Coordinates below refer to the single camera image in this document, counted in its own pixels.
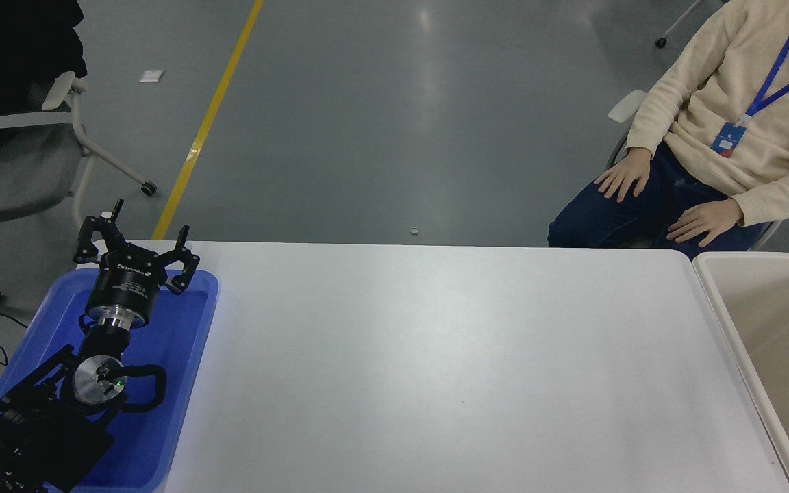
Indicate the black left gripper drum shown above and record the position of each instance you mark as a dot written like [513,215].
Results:
[124,287]

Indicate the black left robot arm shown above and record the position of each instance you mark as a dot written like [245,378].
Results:
[38,438]

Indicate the seated person's left forearm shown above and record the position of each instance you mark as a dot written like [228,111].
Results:
[788,192]

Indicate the seated person's right forearm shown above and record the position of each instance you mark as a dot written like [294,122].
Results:
[658,113]

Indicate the seated person's right hand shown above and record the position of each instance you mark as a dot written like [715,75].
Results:
[627,177]

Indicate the seated person's left hand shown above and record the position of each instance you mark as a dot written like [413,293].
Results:
[706,222]

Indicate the blue plastic tray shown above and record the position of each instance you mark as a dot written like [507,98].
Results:
[175,356]

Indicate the white wheeled office chair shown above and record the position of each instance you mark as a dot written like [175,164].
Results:
[24,171]

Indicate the white paper scrap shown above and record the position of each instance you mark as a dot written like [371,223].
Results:
[151,76]

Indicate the white chair leg with caster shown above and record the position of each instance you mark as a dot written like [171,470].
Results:
[660,42]

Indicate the seated person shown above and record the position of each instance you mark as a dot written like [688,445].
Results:
[764,150]

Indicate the large pale bin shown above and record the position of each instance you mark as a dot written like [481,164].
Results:
[778,329]

